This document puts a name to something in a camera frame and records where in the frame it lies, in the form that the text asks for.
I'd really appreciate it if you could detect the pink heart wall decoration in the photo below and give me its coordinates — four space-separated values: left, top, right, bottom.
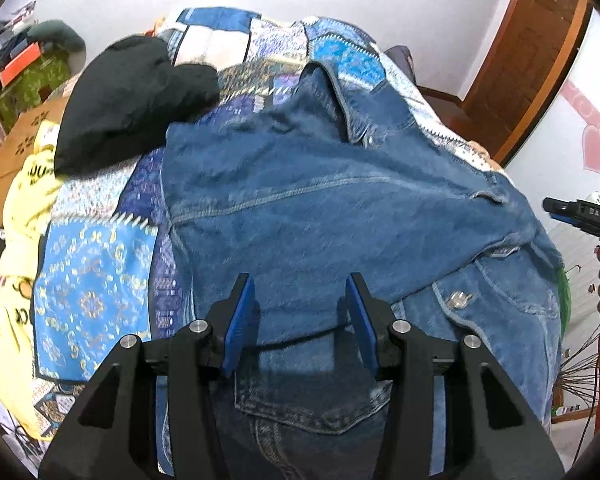
559 77 600 175

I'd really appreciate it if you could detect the blue patchwork blanket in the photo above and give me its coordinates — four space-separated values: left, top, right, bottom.
30 6 512 480

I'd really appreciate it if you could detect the black cloth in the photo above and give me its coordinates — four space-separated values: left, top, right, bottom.
54 36 222 177

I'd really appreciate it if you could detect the brown wooden bed frame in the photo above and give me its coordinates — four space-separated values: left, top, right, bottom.
419 85 475 142

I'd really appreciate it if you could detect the yellow printed blanket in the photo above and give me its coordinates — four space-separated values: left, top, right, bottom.
0 124 65 442

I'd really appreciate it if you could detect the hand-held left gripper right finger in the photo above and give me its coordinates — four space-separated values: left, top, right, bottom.
345 272 566 480

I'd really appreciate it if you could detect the brown cardboard box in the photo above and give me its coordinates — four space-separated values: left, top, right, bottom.
0 95 72 237

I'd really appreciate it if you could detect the brown wooden door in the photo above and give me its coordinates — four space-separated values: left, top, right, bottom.
461 0 594 167

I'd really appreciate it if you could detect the blue denim jacket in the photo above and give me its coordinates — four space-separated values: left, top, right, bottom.
161 60 567 480

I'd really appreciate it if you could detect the bundle of thin sticks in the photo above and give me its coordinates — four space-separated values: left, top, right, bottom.
554 342 600 413

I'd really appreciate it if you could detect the dark green cushion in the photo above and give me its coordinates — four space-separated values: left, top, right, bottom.
27 20 87 63

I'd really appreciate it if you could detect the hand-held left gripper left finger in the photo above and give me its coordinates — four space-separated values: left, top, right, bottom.
37 272 257 480

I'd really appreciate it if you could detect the orange box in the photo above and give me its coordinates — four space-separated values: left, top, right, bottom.
0 42 44 87

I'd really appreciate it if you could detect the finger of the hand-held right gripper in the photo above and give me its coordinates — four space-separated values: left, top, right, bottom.
542 198 590 227

